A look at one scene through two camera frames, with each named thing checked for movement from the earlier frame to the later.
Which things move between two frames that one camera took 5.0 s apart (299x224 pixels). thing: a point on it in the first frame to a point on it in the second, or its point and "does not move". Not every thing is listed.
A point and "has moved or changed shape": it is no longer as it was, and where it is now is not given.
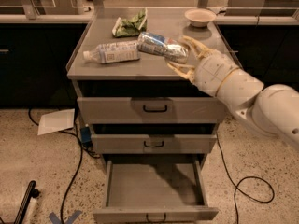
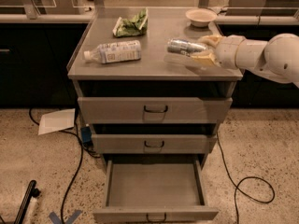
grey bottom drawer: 154,190 does not move
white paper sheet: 56,121 does not move
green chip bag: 123,28 does not move
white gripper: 213,73 to 226,52
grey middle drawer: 154,143 does not move
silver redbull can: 157,45 has moved or changed shape
